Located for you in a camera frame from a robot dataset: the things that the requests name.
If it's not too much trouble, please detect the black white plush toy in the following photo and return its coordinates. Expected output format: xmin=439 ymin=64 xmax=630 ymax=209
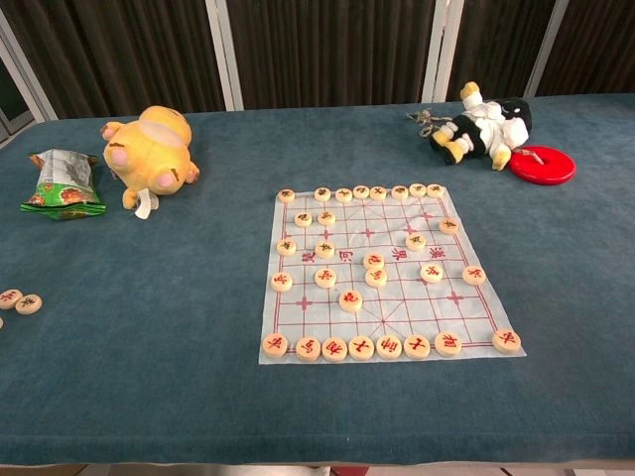
xmin=429 ymin=80 xmax=534 ymax=173

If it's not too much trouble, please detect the green snack bag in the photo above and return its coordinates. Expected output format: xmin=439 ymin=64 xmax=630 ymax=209
xmin=20 ymin=148 xmax=108 ymax=222

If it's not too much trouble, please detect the metal keychain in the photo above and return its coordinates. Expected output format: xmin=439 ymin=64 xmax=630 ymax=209
xmin=405 ymin=109 xmax=452 ymax=143

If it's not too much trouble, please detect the teal tablecloth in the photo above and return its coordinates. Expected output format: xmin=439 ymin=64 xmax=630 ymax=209
xmin=0 ymin=93 xmax=635 ymax=467

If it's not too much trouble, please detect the yellow plush toy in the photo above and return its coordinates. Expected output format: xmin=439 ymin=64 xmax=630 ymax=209
xmin=100 ymin=104 xmax=201 ymax=221

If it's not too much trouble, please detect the white frame post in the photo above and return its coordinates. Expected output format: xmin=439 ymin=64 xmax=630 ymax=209
xmin=422 ymin=0 xmax=466 ymax=104
xmin=204 ymin=0 xmax=245 ymax=112
xmin=0 ymin=22 xmax=60 ymax=123
xmin=523 ymin=0 xmax=571 ymax=98

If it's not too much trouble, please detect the red ring disc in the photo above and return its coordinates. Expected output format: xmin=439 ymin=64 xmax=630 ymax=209
xmin=510 ymin=144 xmax=577 ymax=186

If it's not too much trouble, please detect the chinese chess board sheet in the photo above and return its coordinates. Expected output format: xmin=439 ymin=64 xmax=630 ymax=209
xmin=257 ymin=187 xmax=528 ymax=367

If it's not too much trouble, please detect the dark pleated curtain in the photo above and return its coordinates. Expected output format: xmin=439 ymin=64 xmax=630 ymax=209
xmin=0 ymin=0 xmax=635 ymax=120

